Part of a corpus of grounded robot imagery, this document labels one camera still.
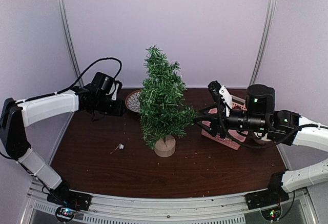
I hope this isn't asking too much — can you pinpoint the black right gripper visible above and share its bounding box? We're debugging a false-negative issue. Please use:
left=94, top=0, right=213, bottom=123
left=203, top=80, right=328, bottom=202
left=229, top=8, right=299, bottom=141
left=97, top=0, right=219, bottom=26
left=192, top=103, right=267, bottom=139

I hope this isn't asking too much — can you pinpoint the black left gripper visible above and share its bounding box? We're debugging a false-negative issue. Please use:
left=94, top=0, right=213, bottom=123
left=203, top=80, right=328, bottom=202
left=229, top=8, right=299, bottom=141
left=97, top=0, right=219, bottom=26
left=94, top=94, right=127, bottom=116

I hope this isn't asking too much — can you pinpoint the fairy light wire string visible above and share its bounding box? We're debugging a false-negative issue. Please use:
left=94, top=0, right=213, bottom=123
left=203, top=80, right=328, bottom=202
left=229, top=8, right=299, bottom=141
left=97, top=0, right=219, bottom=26
left=110, top=121, right=127, bottom=155

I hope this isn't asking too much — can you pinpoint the small green christmas tree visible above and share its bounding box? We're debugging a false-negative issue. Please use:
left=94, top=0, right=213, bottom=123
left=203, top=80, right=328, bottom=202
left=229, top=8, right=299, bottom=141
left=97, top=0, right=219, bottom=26
left=139, top=46, right=196, bottom=158

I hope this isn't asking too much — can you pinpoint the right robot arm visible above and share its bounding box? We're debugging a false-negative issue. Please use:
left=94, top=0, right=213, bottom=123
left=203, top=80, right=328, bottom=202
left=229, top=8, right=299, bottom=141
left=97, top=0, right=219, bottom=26
left=193, top=81, right=327, bottom=151

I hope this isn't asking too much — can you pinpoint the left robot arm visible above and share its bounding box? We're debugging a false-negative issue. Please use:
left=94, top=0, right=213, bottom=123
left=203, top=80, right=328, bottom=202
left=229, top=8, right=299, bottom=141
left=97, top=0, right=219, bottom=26
left=1, top=72, right=126, bottom=206

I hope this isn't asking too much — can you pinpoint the floral patterned ceramic plate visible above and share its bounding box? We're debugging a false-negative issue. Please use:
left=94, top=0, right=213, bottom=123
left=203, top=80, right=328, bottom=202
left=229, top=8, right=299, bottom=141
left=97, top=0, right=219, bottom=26
left=125, top=89, right=142, bottom=113

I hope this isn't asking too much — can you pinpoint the pink perforated plastic basket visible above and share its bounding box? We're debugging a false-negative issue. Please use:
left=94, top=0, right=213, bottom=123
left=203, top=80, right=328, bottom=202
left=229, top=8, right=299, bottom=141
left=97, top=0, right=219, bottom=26
left=201, top=95, right=248, bottom=150

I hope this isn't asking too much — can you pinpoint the white ceramic bowl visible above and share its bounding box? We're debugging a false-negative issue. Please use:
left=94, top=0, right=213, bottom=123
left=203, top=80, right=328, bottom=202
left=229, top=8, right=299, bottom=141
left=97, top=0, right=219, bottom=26
left=253, top=133, right=272, bottom=145

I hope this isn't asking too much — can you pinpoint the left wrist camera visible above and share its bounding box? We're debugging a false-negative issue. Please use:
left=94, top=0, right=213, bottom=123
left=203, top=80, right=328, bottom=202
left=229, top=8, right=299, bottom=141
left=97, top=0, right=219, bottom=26
left=91, top=72, right=122, bottom=101

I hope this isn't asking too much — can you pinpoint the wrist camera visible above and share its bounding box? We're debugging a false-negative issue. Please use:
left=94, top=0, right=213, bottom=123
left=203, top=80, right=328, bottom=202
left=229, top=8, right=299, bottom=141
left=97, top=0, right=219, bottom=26
left=208, top=80, right=233, bottom=117
left=91, top=72, right=122, bottom=101

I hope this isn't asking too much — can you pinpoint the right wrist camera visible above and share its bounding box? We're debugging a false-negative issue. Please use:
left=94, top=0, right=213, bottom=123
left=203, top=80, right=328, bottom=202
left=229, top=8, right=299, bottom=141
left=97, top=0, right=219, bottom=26
left=208, top=80, right=233, bottom=117

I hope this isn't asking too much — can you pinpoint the black braided left cable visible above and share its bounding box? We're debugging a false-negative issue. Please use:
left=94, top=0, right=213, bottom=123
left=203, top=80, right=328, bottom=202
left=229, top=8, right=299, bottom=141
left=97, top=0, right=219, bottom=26
left=0, top=57, right=122, bottom=158

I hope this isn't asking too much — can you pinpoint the aluminium front rail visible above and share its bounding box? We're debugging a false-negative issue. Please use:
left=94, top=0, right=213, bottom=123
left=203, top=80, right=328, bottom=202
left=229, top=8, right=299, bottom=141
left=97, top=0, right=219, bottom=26
left=20, top=180, right=317, bottom=224

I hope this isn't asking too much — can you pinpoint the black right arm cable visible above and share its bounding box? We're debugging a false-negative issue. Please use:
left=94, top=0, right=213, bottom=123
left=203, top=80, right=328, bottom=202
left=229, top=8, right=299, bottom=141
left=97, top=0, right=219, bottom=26
left=214, top=90, right=303, bottom=150

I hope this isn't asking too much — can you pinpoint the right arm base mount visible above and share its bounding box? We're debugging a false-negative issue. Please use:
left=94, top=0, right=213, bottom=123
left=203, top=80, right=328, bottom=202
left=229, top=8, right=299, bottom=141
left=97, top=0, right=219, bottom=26
left=245, top=172, right=290, bottom=222

